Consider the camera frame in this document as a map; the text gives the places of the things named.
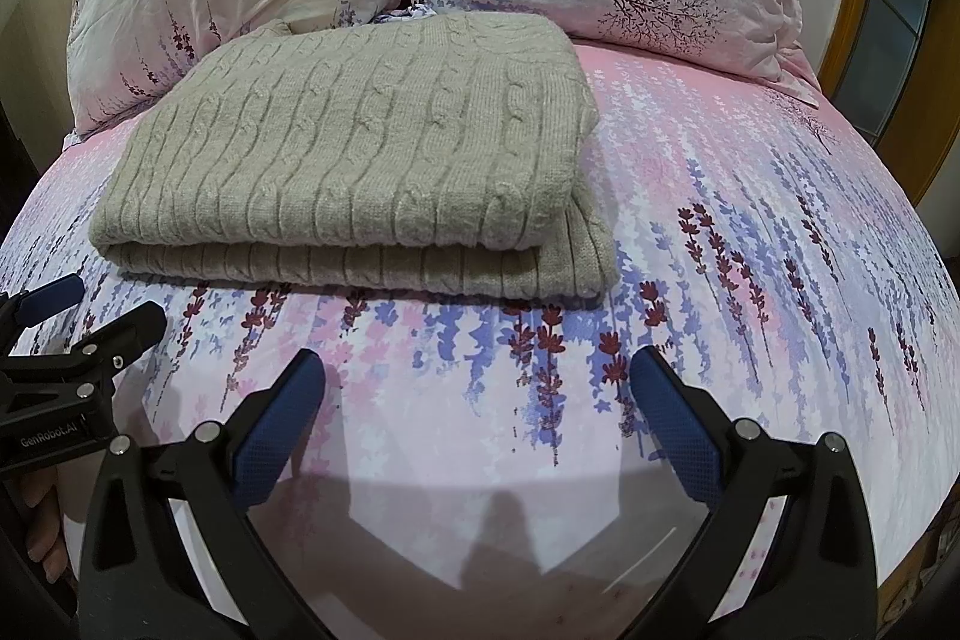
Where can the person's left hand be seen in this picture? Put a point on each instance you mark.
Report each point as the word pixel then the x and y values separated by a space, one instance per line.
pixel 46 535

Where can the pink floral bed sheet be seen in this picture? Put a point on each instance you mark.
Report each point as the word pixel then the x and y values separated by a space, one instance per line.
pixel 750 280

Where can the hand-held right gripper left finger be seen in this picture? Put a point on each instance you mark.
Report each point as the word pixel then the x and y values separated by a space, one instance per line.
pixel 277 430

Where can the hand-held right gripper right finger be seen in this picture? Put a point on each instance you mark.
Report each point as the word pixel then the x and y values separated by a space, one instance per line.
pixel 679 430

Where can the wooden framed glass door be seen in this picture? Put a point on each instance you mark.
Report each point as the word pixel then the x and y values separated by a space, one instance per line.
pixel 896 10

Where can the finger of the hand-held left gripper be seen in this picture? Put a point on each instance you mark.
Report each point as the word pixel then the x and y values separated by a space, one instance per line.
pixel 52 296
pixel 120 329

